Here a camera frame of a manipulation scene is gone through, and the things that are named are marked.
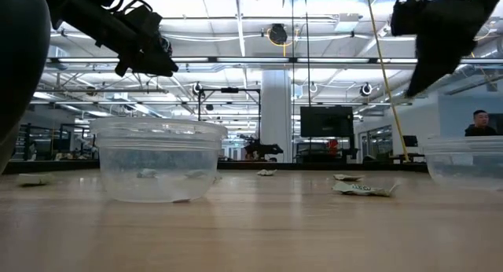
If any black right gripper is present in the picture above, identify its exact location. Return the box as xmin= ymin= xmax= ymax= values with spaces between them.
xmin=391 ymin=0 xmax=492 ymax=98

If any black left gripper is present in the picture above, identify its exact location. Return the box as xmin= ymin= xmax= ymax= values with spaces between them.
xmin=90 ymin=4 xmax=180 ymax=78

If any person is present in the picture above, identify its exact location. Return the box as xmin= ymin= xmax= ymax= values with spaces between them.
xmin=464 ymin=109 xmax=498 ymax=138

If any large clear plastic bowl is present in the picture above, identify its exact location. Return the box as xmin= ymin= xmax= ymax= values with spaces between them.
xmin=89 ymin=116 xmax=229 ymax=204

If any black monitor screen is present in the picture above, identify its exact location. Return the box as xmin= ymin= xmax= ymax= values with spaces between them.
xmin=299 ymin=105 xmax=354 ymax=138

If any white green printed sweetener packet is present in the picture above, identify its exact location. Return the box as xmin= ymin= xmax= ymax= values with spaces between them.
xmin=331 ymin=181 xmax=402 ymax=198

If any white building column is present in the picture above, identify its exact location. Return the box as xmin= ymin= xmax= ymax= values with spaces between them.
xmin=260 ymin=69 xmax=294 ymax=164

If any yellow hanging cord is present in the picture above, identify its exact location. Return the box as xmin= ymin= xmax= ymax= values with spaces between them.
xmin=365 ymin=0 xmax=411 ymax=162

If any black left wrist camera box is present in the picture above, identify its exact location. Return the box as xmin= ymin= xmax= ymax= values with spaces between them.
xmin=124 ymin=6 xmax=163 ymax=35

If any black background rig frame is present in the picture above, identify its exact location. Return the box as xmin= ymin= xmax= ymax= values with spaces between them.
xmin=197 ymin=86 xmax=263 ymax=142

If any black hanging cable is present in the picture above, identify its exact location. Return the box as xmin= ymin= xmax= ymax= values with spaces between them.
xmin=303 ymin=0 xmax=312 ymax=108

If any black ceiling cord reel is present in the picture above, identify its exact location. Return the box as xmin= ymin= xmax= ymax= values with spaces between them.
xmin=268 ymin=23 xmax=289 ymax=46

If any black table edge frame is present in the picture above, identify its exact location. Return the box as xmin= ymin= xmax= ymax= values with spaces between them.
xmin=2 ymin=159 xmax=430 ymax=175

